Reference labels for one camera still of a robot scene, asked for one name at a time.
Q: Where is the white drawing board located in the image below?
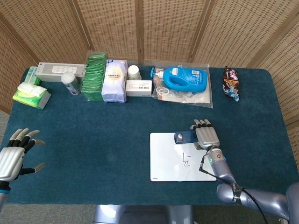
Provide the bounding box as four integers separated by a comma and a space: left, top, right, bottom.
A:
149, 132, 217, 182

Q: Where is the clear zip plastic bag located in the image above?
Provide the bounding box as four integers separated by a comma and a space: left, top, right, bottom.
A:
150, 65, 214, 109

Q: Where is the small white carton box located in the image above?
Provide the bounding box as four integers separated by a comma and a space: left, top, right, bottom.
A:
126, 80, 154, 97

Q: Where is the lavender paper bag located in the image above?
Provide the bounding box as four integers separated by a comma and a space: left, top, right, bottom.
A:
101, 59, 128, 103

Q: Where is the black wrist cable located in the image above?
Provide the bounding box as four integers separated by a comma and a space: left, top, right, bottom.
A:
198, 146, 269, 224

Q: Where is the blue board eraser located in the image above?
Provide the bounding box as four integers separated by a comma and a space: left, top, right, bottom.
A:
174, 130, 198, 144

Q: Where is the dark brown snack bag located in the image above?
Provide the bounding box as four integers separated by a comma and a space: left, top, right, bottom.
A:
221, 66, 241, 103

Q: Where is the long white power strip box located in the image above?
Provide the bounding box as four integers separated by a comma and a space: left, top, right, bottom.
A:
35, 62, 86, 82

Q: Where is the green white canister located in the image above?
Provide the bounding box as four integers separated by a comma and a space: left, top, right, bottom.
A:
61, 71, 81, 96

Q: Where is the small green box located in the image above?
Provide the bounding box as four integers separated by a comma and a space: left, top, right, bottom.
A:
24, 66, 42, 85

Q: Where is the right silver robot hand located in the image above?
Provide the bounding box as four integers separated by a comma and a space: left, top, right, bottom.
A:
190, 119, 221, 152

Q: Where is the green packet stack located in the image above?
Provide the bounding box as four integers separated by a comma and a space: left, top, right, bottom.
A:
81, 50, 109, 102

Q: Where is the blue pump detergent bottle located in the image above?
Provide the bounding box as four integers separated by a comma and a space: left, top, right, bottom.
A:
150, 67, 208, 91

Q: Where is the wicker folding screen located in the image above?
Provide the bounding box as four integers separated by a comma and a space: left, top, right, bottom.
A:
0, 0, 299, 168

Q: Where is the white paper cup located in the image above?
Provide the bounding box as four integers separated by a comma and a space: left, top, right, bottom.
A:
127, 65, 142, 81

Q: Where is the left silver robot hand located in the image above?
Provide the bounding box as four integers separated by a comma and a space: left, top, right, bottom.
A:
0, 127, 45, 182

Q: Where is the teal table mat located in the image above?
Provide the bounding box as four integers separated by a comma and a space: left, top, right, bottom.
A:
3, 66, 289, 206

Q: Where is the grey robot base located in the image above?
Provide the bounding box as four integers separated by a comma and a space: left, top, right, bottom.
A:
93, 204, 194, 224

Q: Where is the green tissue pack open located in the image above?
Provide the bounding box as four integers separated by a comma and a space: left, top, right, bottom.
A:
12, 82, 52, 110

